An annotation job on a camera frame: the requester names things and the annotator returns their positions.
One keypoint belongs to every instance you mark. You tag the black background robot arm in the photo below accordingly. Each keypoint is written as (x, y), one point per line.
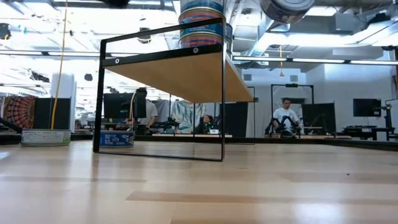
(281, 128)

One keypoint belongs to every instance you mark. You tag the person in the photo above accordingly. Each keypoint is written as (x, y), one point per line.
(205, 123)
(284, 116)
(150, 110)

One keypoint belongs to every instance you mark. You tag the black partition panel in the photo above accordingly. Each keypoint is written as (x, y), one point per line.
(236, 119)
(320, 113)

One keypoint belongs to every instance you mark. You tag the black monitor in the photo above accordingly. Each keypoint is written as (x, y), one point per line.
(367, 107)
(119, 105)

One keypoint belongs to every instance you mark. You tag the ceiling light bar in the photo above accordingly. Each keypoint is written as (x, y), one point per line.
(261, 58)
(373, 62)
(317, 60)

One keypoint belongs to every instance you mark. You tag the black dome lamp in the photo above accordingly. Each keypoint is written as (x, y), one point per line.
(144, 35)

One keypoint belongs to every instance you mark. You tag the red patterned cloth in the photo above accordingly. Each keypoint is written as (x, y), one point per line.
(18, 109)

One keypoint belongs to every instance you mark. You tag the black metal stand frame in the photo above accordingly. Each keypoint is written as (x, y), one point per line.
(292, 85)

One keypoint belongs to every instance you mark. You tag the black camera on stand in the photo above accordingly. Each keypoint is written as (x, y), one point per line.
(388, 116)

